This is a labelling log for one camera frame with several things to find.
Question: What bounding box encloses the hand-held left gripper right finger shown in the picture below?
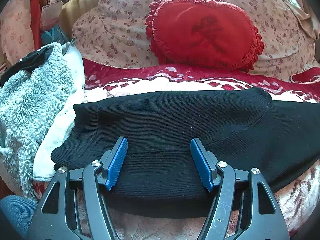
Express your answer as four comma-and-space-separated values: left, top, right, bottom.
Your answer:
190, 138, 290, 240

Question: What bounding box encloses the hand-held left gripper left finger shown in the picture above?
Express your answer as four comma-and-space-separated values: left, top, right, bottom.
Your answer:
26, 136, 128, 240

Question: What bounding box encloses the black knit sweater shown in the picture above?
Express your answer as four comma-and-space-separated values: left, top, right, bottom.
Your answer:
51, 87, 320, 218

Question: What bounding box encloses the white cloth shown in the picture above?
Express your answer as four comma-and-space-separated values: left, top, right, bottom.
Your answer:
32, 38, 86, 183

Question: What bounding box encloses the red and white fleece blanket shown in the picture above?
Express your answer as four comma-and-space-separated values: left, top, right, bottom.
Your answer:
32, 59, 320, 240

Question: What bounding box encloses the grey fleece garment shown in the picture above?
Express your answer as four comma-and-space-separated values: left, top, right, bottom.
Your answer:
0, 42, 73, 201

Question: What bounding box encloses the person's blue jeans leg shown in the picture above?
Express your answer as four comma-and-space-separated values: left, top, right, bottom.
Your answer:
0, 195, 38, 240

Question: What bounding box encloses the pink floral pillow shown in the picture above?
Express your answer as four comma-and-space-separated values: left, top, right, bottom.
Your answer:
72, 0, 316, 70

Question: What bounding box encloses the red heart-shaped frilled pillow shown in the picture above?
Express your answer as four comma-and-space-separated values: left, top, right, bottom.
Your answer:
145, 0, 265, 72

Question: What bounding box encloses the small black garment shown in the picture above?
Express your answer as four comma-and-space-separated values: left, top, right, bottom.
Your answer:
0, 46, 54, 88

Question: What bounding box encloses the teal patterned cloth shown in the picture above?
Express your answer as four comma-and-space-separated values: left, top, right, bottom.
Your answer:
41, 24, 71, 48

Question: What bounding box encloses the golden yellow cloth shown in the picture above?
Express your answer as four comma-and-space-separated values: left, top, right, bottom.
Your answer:
59, 0, 102, 39

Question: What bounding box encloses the pale pink floral cloth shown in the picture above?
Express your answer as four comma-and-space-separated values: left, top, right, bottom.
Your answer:
0, 0, 38, 69

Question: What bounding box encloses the red cloth strip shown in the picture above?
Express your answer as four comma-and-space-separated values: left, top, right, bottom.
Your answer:
29, 0, 47, 52

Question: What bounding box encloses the beige satin cloth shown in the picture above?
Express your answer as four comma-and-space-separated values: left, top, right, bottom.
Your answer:
284, 0, 320, 40

